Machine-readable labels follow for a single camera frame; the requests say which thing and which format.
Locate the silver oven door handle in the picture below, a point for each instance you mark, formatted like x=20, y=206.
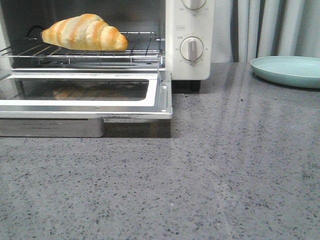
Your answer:
x=68, y=128

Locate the glass oven door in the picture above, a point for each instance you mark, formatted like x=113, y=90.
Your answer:
x=86, y=95

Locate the striped golden croissant bread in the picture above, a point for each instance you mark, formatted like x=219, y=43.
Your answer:
x=86, y=32

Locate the black right oven foot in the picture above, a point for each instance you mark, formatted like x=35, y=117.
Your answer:
x=195, y=85

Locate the white Toshiba toaster oven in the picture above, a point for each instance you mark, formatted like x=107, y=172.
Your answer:
x=170, y=20

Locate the upper white oven knob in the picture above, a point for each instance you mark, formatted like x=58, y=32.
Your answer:
x=193, y=4

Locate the lower white timer knob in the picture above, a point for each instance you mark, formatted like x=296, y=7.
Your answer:
x=191, y=49

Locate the light grey curtain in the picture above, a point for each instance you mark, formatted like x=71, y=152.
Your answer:
x=247, y=29

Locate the teal round plate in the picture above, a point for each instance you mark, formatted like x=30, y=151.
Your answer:
x=293, y=71

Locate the metal wire oven rack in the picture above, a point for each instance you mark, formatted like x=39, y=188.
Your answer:
x=144, y=51

